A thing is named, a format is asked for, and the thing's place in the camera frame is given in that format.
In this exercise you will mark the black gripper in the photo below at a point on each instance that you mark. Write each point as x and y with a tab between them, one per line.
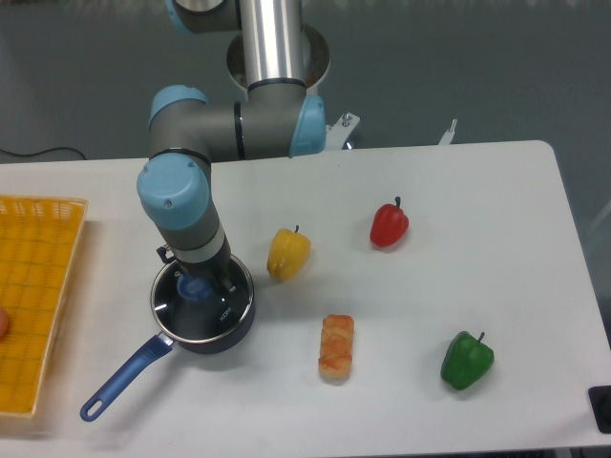
207	262

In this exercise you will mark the glass pot lid blue knob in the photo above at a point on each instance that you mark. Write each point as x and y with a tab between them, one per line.
199	315

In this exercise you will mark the dark blue saucepan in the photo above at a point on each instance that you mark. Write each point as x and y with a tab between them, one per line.
152	350

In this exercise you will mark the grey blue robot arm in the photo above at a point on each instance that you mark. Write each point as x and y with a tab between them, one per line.
187	135

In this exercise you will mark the yellow bell pepper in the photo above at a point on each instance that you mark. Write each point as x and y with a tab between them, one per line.
288	252

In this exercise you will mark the braided bread loaf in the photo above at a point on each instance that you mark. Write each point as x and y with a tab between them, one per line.
336	344

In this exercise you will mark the red bell pepper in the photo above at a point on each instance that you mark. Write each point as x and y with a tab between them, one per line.
389	225

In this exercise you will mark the yellow woven basket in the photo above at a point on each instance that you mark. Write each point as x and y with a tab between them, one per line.
39	239

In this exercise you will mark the green bell pepper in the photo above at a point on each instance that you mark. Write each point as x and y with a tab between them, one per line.
466	361

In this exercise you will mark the black device at table edge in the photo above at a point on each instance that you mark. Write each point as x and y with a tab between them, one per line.
600	400

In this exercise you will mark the white table bracket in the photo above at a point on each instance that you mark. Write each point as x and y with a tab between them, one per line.
447	137

